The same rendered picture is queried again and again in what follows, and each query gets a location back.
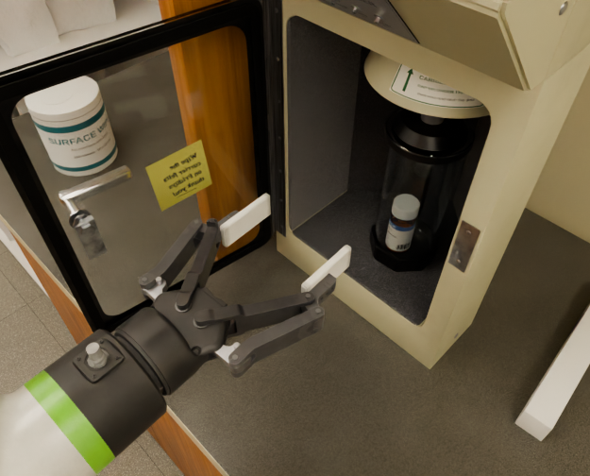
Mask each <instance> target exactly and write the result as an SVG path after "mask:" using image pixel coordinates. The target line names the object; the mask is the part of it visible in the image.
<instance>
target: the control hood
mask: <svg viewBox="0 0 590 476"><path fill-rule="evenodd" d="M316 1H319V0H316ZM389 1H390V2H391V4H392V5H393V6H394V8H395V9H396V11H397V12H398V14H399V15H400V16H401V18H402V19H403V21H404V22H405V23H406V25H407V26H408V28H409V29H410V30H411V32H412V33H413V34H414V36H415V37H416V39H417V40H418V41H419V42H420V44H418V43H416V42H412V41H410V40H408V39H406V38H403V37H401V36H399V35H397V36H398V37H401V38H403V39H405V40H407V41H410V42H412V43H416V44H418V45H420V46H422V47H425V48H427V49H429V50H431V51H433V52H435V53H437V54H440V55H442V56H444V57H447V58H449V59H451V60H455V61H457V62H459V63H461V64H463V65H465V66H467V67H470V68H472V69H474V70H477V71H479V72H481V73H484V74H486V75H488V76H489V77H493V78H495V79H498V80H500V81H502V82H504V83H507V84H509V85H511V86H514V87H516V88H517V89H519V90H522V91H524V92H525V91H528V90H532V89H533V88H534V87H535V86H537V85H538V84H539V83H540V82H542V81H543V80H544V79H545V77H546V74H547V72H548V68H549V66H550V64H551V61H552V58H553V56H554V53H555V51H556V48H557V46H558V43H559V41H560V39H561V37H562V34H563V32H564V29H565V25H566V23H567V20H568V18H569V15H570V13H571V10H572V9H573V6H574V4H575V1H576V0H389ZM319 2H321V1H319ZM321 3H323V2H321ZM323 4H326V3H323ZM326 5H328V4H326ZM328 6H329V5H328ZM330 7H332V8H334V7H333V6H330ZM335 9H338V8H335ZM338 10H340V9H338ZM341 11H342V10H341ZM343 12H344V11H343ZM345 13H346V14H349V13H347V12H345ZM349 15H351V14H349ZM351 16H353V17H356V16H354V15H351ZM356 18H358V17H356ZM358 19H360V18H358ZM360 20H362V21H364V20H363V19H360ZM365 22H366V21H365ZM367 23H368V24H371V23H369V22H367ZM371 25H373V24H371ZM373 26H376V27H379V26H377V25H373ZM379 28H381V27H379ZM381 29H383V30H386V29H384V28H381ZM386 31H388V30H386ZM388 32H390V33H392V34H395V33H393V32H391V31H388ZM395 35H396V34H395Z"/></svg>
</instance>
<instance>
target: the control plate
mask: <svg viewBox="0 0 590 476"><path fill-rule="evenodd" d="M319 1H321V2H323V3H326V4H328V5H330V6H333V7H335V8H337V9H340V10H342V11H344V12H347V13H349V14H351V15H354V16H356V17H358V18H360V19H363V20H365V21H366V22H369V23H371V24H373V25H375V26H379V27H381V28H384V29H386V30H388V31H391V32H393V33H395V34H397V35H399V36H401V37H403V38H406V39H408V40H410V41H412V42H415V43H418V44H420V42H419V41H418V40H417V39H416V37H415V36H414V34H413V33H412V32H411V30H410V29H409V28H408V26H407V25H406V23H405V22H404V21H403V19H402V18H401V16H400V15H399V14H398V12H397V11H396V9H395V8H394V6H393V5H392V4H391V2H390V1H389V0H339V1H340V3H337V2H336V3H335V5H332V4H331V2H330V1H331V0H319ZM351 5H354V6H356V7H358V8H359V9H360V10H361V11H357V13H356V14H354V13H352V12H351V11H352V10H353V7H351ZM374 14H376V15H378V16H379V17H381V18H382V19H383V20H384V22H383V21H379V24H376V23H375V22H374V21H375V19H376V17H375V16H374Z"/></svg>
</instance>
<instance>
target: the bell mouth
mask: <svg viewBox="0 0 590 476"><path fill-rule="evenodd" d="M364 73H365V76H366V78H367V80H368V82H369V83H370V85H371V86H372V87H373V88H374V89H375V90H376V91H377V92H378V93H379V94H380V95H382V96H383V97H384V98H386V99H387V100H389V101H391V102H392V103H394V104H396V105H398V106H400V107H401V108H404V109H406V110H409V111H414V112H417V113H421V114H425V115H429V116H434V117H441V118H455V119H463V118H476V117H482V116H486V115H490V113H489V111H488V109H487V108H486V107H485V106H484V105H483V104H482V103H481V102H480V101H479V100H478V99H476V98H474V97H472V96H469V95H467V94H465V93H462V92H460V91H458V90H455V89H453V88H451V87H449V86H447V85H446V84H444V83H441V82H439V81H437V80H435V79H433V78H431V77H429V76H425V75H423V74H421V73H419V72H417V71H415V70H413V69H411V68H409V67H407V66H405V65H403V64H401V63H398V62H396V61H394V60H392V59H389V58H387V57H384V56H383V55H381V54H379V53H377V52H375V51H373V50H371V51H370V52H369V54H368V56H367V58H366V59H365V62H364Z"/></svg>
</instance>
